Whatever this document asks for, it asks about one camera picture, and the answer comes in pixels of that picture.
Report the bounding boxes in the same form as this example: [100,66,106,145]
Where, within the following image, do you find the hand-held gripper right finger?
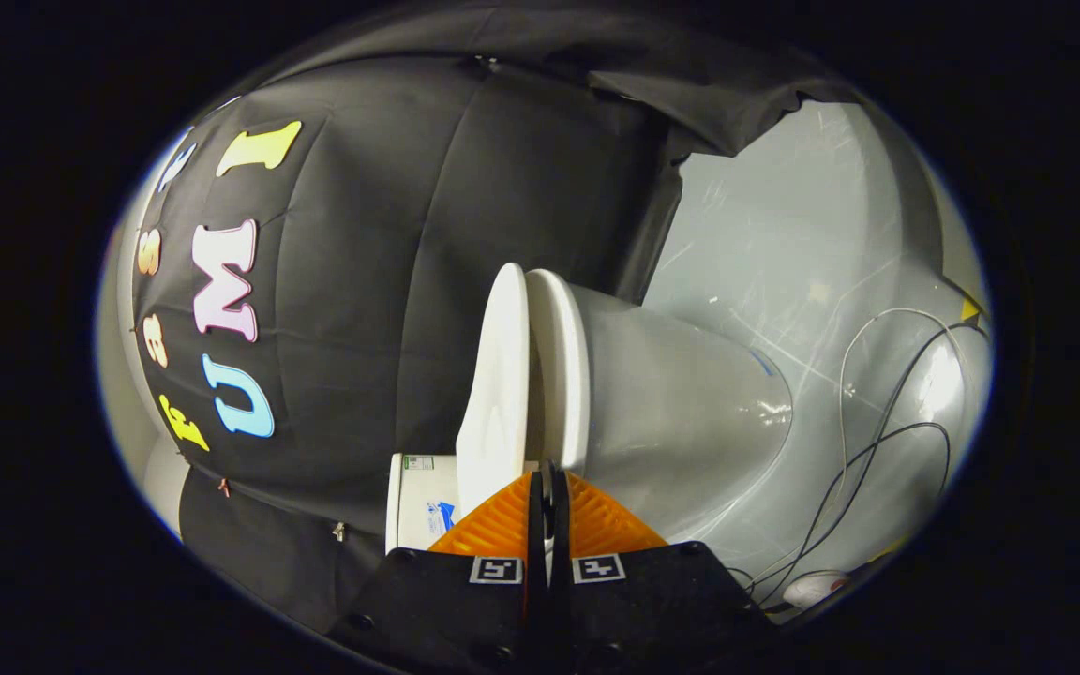
[549,464,780,674]

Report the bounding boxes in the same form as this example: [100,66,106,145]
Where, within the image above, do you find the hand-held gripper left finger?
[329,464,548,674]

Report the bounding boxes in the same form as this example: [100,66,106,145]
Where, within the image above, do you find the white toilet lid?
[455,262,533,518]

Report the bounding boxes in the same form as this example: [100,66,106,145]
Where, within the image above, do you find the white ceramic toilet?
[385,281,795,554]

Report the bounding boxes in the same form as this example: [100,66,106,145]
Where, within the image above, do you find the white toilet seat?
[525,269,592,473]

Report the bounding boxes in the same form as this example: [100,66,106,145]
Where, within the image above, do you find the white round device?
[782,570,851,611]

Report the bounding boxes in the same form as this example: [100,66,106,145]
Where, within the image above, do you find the black backdrop cloth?
[132,14,864,638]

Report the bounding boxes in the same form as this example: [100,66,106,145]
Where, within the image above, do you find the long black cable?
[744,319,991,603]

